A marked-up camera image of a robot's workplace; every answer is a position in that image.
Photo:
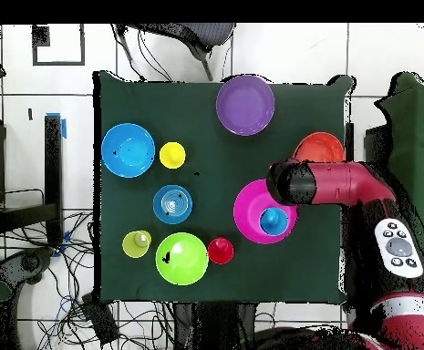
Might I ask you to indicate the black power strip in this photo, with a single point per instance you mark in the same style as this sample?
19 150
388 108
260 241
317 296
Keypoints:
100 321

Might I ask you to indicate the pink plastic bowl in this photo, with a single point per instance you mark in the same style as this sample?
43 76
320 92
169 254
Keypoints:
248 215

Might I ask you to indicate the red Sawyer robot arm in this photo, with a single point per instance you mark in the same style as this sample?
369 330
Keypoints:
346 182

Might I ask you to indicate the green plastic bowl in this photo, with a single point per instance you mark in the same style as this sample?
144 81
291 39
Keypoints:
186 266

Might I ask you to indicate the purple plastic bowl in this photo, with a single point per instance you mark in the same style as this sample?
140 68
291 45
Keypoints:
245 105

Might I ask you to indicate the black metal frame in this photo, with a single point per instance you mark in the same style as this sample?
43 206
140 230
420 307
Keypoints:
377 146
53 164

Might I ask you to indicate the large light blue bowl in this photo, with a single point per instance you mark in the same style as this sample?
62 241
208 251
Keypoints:
127 150

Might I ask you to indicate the small dark blue bowl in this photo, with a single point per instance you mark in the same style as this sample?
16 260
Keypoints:
172 204

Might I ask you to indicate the grey office chair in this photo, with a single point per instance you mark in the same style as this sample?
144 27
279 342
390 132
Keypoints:
211 34

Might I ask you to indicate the translucent yellow-green plastic cup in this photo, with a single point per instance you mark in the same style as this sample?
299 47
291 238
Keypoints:
133 248

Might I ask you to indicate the black floor device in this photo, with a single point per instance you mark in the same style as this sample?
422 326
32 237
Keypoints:
25 264

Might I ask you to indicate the orange plastic bowl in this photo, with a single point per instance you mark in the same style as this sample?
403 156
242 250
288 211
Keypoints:
319 147

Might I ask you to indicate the dark green table cloth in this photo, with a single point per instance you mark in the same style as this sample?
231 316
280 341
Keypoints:
197 109

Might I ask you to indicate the blue plastic cup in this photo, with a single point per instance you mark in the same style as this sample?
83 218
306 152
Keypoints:
273 220

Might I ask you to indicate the red plastic cup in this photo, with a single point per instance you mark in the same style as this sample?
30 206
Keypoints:
220 251

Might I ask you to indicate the yellow plastic cup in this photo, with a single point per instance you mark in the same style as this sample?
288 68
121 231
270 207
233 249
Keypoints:
172 155

